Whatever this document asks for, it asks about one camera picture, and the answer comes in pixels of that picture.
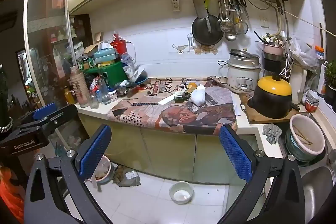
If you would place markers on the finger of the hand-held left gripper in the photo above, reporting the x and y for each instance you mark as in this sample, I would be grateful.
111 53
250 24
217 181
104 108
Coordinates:
60 116
44 110

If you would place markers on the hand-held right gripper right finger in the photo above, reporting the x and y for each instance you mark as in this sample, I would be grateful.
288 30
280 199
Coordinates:
233 153

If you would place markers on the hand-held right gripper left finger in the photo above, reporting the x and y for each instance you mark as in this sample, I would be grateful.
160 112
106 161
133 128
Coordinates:
95 150

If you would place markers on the white floor bowl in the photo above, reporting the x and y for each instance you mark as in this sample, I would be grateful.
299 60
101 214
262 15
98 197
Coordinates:
181 193

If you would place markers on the pink floor bucket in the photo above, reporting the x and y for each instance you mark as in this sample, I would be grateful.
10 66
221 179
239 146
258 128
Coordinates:
103 169

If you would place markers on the yellow oil bottle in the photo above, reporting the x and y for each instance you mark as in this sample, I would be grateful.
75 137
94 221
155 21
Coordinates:
69 96

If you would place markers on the empty drinking glass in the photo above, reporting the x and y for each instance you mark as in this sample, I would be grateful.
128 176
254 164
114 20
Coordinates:
93 100

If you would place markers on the wooden cutting board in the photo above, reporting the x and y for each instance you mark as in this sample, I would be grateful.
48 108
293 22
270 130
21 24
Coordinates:
252 117

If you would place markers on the grey bag on floor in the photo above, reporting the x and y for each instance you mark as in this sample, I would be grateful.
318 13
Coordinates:
128 176

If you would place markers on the grey rag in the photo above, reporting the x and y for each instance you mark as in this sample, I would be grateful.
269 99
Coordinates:
271 133

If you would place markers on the clear glass bottle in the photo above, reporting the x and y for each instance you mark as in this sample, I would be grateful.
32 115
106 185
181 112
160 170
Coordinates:
104 92

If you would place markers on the orange clothing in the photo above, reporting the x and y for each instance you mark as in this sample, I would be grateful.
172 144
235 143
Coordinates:
9 192

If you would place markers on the white pill bottle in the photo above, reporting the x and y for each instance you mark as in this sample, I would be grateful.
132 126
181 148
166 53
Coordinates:
113 95

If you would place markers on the group of spice jars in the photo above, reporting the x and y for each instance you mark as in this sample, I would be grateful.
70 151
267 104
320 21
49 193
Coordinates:
86 62

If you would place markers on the green patterned bowl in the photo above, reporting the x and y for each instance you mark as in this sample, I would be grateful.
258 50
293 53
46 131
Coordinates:
294 151

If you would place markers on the black clay pot yellow lid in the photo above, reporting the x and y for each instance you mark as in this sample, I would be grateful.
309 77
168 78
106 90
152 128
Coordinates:
270 103

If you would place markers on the newspaper sheet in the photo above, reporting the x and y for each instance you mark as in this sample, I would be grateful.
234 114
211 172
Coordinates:
147 111

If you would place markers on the green box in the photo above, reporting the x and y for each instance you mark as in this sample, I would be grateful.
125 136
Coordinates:
110 74

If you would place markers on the wooden chopsticks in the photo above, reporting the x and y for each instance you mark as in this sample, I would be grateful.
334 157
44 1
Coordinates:
302 136

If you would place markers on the brown paper bag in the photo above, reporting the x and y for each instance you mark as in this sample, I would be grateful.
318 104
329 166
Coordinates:
92 48

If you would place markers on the teal tissue pack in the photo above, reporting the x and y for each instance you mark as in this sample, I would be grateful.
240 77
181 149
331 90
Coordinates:
105 54

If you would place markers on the white rice cooker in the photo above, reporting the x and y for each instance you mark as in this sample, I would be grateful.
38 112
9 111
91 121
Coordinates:
240 77

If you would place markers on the glass display cabinet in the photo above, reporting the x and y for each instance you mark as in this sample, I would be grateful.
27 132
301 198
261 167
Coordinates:
44 29

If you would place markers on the blue bowl with white strainer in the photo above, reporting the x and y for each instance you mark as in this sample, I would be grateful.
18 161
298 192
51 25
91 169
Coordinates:
139 77

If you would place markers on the crumpled clear plastic bag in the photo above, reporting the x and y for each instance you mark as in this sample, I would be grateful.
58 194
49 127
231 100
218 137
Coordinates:
128 60

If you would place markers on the steel sink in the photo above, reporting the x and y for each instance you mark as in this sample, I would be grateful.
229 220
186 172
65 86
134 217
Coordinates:
317 187

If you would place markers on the red plastic container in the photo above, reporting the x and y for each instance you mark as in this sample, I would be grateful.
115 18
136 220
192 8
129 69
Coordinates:
118 44

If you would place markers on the stack of small bowls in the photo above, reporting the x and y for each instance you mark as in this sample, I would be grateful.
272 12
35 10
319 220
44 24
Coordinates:
311 102

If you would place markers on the white thermos jug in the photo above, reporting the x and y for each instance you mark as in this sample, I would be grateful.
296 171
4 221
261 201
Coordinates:
298 82

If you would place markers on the black container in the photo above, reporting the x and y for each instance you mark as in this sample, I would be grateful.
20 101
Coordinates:
273 65

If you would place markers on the pink utensil holder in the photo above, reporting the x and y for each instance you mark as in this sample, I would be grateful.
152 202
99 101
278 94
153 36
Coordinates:
273 50

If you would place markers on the potted green plant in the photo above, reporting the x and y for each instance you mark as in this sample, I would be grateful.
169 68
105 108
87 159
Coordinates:
330 74

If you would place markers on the black wok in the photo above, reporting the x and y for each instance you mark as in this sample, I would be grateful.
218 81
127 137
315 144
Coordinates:
200 32

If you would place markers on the slotted steel ladle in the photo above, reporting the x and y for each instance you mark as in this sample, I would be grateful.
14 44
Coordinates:
224 27

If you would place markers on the orange lidded container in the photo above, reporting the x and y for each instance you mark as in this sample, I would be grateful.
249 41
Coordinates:
319 52

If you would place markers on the steel cleaver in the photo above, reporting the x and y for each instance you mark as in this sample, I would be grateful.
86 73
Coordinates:
200 7

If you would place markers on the white power strip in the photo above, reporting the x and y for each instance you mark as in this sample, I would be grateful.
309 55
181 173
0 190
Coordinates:
175 1

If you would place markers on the white wall socket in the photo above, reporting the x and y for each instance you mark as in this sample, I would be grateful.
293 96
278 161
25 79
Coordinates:
264 21

